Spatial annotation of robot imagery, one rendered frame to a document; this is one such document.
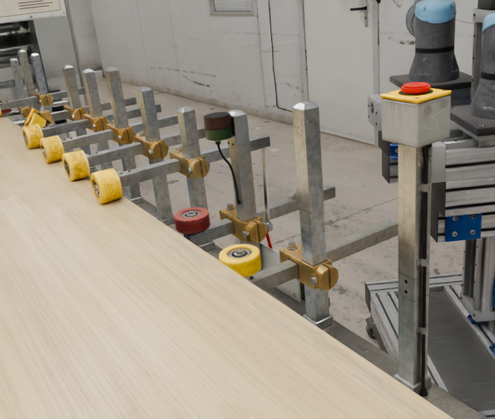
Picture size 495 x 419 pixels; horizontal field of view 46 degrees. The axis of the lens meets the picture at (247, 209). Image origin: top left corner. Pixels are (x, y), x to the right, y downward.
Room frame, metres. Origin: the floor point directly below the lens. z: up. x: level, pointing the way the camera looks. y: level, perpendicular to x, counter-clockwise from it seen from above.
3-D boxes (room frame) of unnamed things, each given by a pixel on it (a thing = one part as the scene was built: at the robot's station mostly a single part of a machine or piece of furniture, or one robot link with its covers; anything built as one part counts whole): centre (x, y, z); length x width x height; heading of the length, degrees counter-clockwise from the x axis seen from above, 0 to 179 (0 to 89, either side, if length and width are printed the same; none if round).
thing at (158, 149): (1.71, 0.27, 0.95); 0.13 x 0.06 x 0.05; 31
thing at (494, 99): (1.34, -0.63, 1.09); 0.15 x 0.15 x 0.10
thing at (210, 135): (1.24, 0.04, 1.09); 0.06 x 0.06 x 0.02
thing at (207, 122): (1.24, 0.04, 1.11); 0.06 x 0.06 x 0.02
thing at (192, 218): (1.24, 0.13, 0.85); 0.08 x 0.08 x 0.11
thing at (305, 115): (1.05, -0.13, 0.93); 0.03 x 0.03 x 0.48; 31
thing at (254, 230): (1.28, 0.02, 0.85); 0.13 x 0.06 x 0.05; 31
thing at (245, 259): (1.01, 0.02, 0.85); 0.08 x 0.08 x 0.11
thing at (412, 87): (0.83, -0.26, 1.22); 0.04 x 0.04 x 0.02
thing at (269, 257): (1.25, -0.03, 0.75); 0.26 x 0.01 x 0.10; 31
